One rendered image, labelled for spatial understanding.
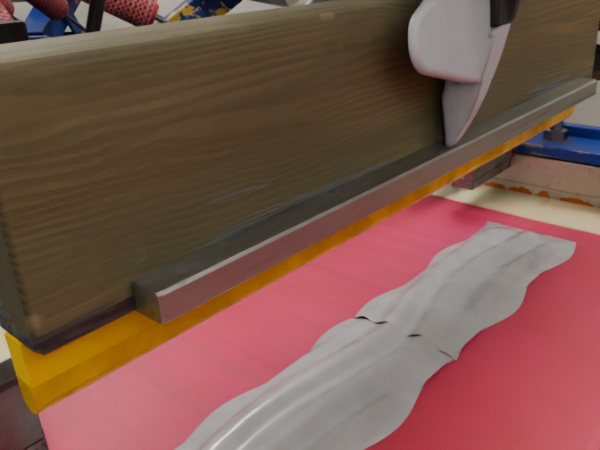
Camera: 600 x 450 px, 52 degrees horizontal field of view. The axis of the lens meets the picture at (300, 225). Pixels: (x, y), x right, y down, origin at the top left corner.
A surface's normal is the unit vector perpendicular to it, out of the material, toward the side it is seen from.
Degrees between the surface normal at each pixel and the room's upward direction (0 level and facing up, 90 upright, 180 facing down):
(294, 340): 0
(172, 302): 90
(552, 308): 0
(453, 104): 90
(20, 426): 90
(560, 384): 0
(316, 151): 90
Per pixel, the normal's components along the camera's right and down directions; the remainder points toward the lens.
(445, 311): 0.43, -0.70
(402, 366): 0.30, -0.62
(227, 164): 0.74, 0.23
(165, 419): -0.06, -0.91
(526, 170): -0.67, 0.33
